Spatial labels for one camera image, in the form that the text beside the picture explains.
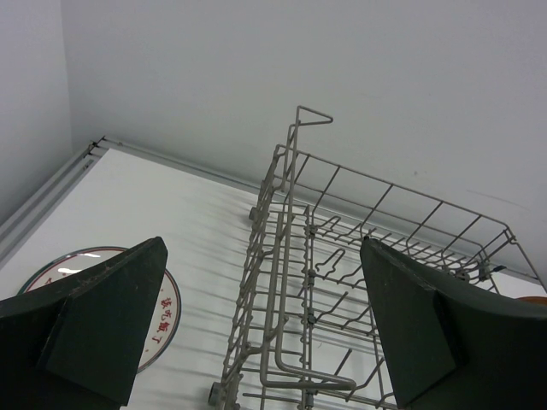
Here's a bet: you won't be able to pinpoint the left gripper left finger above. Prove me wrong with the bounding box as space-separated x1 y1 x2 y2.
1 237 168 409

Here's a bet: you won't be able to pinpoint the white plate red characters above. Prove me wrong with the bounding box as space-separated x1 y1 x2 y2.
18 246 182 372

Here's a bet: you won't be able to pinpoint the floral plate brown rim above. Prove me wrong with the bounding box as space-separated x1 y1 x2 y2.
518 296 547 306

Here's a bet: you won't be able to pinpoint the grey wire dish rack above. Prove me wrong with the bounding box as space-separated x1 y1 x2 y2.
208 104 544 410

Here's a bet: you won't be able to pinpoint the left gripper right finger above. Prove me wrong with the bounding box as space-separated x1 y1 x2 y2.
360 237 546 409

